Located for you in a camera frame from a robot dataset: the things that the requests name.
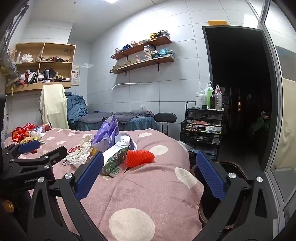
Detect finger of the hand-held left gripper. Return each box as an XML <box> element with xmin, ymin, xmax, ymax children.
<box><xmin>2</xmin><ymin>140</ymin><xmax>41</xmax><ymax>160</ymax></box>
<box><xmin>14</xmin><ymin>146</ymin><xmax>68</xmax><ymax>172</ymax></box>

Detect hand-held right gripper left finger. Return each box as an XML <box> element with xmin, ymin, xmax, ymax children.
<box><xmin>27</xmin><ymin>152</ymin><xmax>104</xmax><ymax>241</ymax></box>

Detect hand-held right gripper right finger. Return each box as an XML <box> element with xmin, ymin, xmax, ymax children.
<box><xmin>196</xmin><ymin>150</ymin><xmax>273</xmax><ymax>241</ymax></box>

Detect white paper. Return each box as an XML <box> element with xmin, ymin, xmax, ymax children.
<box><xmin>60</xmin><ymin>136</ymin><xmax>96</xmax><ymax>168</ymax></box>

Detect green drink carton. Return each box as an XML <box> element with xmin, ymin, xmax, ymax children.
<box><xmin>101</xmin><ymin>142</ymin><xmax>130</xmax><ymax>178</ymax></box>

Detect brown trash bin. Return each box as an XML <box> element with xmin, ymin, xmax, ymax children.
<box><xmin>190</xmin><ymin>160</ymin><xmax>249</xmax><ymax>234</ymax></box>

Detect purple plastic bag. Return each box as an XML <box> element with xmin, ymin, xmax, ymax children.
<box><xmin>91</xmin><ymin>115</ymin><xmax>119</xmax><ymax>152</ymax></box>

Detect white paper cup lid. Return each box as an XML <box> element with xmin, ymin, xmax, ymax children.
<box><xmin>115</xmin><ymin>134</ymin><xmax>137</xmax><ymax>151</ymax></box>

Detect small white plastic bottle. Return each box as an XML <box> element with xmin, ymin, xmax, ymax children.
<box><xmin>25</xmin><ymin>130</ymin><xmax>45</xmax><ymax>138</ymax></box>

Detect red snack bag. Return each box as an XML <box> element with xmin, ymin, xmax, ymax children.
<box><xmin>11</xmin><ymin>123</ymin><xmax>37</xmax><ymax>142</ymax></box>

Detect red cylindrical can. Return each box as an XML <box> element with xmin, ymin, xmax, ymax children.
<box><xmin>37</xmin><ymin>122</ymin><xmax>52</xmax><ymax>133</ymax></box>

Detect black mesh cart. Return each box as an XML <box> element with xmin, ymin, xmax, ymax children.
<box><xmin>180</xmin><ymin>101</ymin><xmax>225</xmax><ymax>160</ymax></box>

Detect cream hanging garment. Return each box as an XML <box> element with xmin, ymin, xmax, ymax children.
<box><xmin>40</xmin><ymin>84</ymin><xmax>70</xmax><ymax>130</ymax></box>

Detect blue bedding pile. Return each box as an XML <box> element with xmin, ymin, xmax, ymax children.
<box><xmin>65</xmin><ymin>91</ymin><xmax>89</xmax><ymax>127</ymax></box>

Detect red foam fruit net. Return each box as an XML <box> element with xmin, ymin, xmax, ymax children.
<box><xmin>125</xmin><ymin>149</ymin><xmax>155</xmax><ymax>168</ymax></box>

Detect pink polka dot blanket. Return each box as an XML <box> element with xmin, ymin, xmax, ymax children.
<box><xmin>3</xmin><ymin>127</ymin><xmax>205</xmax><ymax>241</ymax></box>

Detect grey blanket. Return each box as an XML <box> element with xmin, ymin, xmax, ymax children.
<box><xmin>92</xmin><ymin>110</ymin><xmax>155</xmax><ymax>124</ymax></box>

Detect green potted plant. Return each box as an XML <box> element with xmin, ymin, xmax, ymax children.
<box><xmin>252</xmin><ymin>111</ymin><xmax>271</xmax><ymax>132</ymax></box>

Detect massage bed with teal skirt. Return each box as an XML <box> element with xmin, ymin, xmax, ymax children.
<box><xmin>76</xmin><ymin>110</ymin><xmax>160</xmax><ymax>132</ymax></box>

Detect black round chair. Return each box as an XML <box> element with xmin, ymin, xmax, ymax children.
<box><xmin>154</xmin><ymin>112</ymin><xmax>177</xmax><ymax>136</ymax></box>

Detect white pump bottle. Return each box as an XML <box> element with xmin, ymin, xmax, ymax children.
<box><xmin>199</xmin><ymin>88</ymin><xmax>207</xmax><ymax>109</ymax></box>

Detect green pump bottle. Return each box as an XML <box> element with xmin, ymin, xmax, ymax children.
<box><xmin>206</xmin><ymin>82</ymin><xmax>215</xmax><ymax>109</ymax></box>

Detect wooden cubby shelf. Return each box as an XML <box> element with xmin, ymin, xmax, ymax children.
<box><xmin>5</xmin><ymin>42</ymin><xmax>77</xmax><ymax>95</ymax></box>

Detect white plastic bag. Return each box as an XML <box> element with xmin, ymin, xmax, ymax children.
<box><xmin>20</xmin><ymin>53</ymin><xmax>36</xmax><ymax>63</ymax></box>

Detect glass sliding door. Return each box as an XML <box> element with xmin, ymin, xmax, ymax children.
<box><xmin>245</xmin><ymin>0</ymin><xmax>296</xmax><ymax>232</ymax></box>

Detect stacks of small boxes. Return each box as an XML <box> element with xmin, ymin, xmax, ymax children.
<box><xmin>115</xmin><ymin>30</ymin><xmax>171</xmax><ymax>54</ymax></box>

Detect wall poster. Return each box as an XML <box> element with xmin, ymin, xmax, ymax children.
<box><xmin>71</xmin><ymin>65</ymin><xmax>80</xmax><ymax>86</ymax></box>

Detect wall shelves with boxes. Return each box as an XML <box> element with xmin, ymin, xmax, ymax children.
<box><xmin>110</xmin><ymin>45</ymin><xmax>175</xmax><ymax>72</ymax></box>

